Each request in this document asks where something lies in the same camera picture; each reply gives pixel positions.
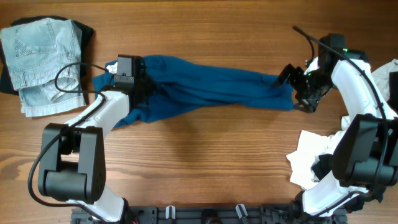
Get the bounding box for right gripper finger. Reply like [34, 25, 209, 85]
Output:
[293, 95, 318, 113]
[272, 64, 303, 87]

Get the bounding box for blue polo shirt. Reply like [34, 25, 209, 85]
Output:
[92, 54, 295, 128]

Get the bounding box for white t-shirt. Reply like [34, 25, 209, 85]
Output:
[287, 59, 381, 190]

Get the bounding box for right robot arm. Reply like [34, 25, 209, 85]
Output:
[273, 34, 397, 222]

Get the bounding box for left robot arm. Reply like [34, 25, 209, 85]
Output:
[28, 55, 155, 223]

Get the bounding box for black garment at right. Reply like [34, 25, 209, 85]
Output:
[310, 71, 398, 214]

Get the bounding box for folded light blue jeans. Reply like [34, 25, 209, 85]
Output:
[1, 18, 85, 117]

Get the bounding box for folded black garment under jeans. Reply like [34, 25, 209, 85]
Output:
[1, 16, 94, 96]

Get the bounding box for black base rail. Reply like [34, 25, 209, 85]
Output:
[70, 203, 348, 224]

